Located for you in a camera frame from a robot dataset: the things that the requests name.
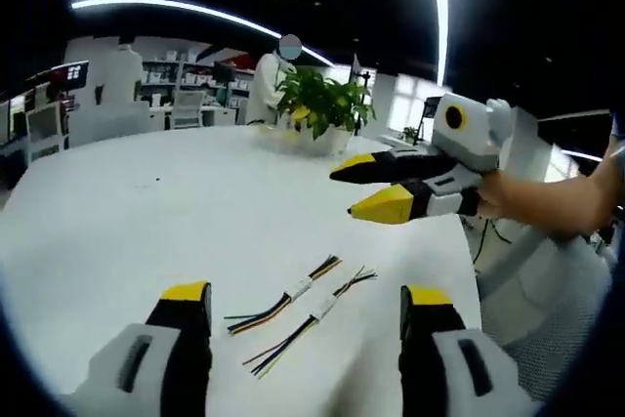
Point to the wall screen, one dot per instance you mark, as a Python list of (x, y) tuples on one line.
[(75, 71)]

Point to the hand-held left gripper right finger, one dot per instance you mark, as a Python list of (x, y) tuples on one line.
[(429, 339)]

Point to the person's right hand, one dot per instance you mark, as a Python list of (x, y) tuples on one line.
[(503, 197)]

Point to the ceiling light strip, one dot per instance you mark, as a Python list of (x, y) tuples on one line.
[(441, 16), (195, 9)]

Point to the storage shelves with boxes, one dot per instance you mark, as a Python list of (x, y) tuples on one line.
[(195, 77)]

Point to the small potted plant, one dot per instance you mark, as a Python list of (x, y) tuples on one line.
[(410, 135)]

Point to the green potted plant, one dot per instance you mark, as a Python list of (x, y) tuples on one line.
[(322, 97)]

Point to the white office chair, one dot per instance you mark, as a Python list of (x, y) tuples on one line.
[(46, 131), (188, 108)]

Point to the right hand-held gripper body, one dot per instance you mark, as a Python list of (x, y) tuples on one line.
[(476, 138)]

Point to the grey mesh office chair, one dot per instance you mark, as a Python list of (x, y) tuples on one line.
[(552, 300)]

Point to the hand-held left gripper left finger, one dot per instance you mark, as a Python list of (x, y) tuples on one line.
[(180, 339)]

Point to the white planter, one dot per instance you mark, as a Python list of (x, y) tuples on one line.
[(312, 141)]

